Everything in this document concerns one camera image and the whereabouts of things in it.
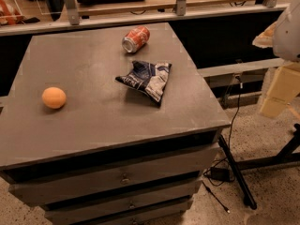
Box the orange white object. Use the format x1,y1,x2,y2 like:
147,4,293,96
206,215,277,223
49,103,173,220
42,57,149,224
0,0,24,25

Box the orange fruit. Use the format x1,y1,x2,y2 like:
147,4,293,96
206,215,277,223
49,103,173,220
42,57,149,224
42,87,67,109

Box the black metal stand leg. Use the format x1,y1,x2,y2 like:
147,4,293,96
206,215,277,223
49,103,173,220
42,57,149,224
218,124,300,210

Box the grey drawer cabinet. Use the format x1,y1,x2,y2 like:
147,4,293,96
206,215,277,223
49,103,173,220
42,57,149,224
0,23,230,225

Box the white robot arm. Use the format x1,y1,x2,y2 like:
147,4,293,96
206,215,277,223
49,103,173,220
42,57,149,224
252,0,300,118

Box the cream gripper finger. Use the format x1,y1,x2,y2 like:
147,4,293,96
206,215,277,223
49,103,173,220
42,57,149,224
252,22,277,49
260,62,300,118

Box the metal railing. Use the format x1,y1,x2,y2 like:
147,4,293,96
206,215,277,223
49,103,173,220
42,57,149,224
0,0,291,37

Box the black power adapter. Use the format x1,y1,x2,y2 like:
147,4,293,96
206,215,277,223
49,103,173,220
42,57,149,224
210,167,231,182

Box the red soda can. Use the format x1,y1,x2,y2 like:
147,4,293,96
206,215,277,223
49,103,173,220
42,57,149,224
122,26,150,53

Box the black cable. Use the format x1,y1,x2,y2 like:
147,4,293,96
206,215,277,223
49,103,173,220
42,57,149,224
202,73,245,214

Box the blue chip bag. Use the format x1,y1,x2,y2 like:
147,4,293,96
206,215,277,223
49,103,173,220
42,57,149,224
115,61,172,105

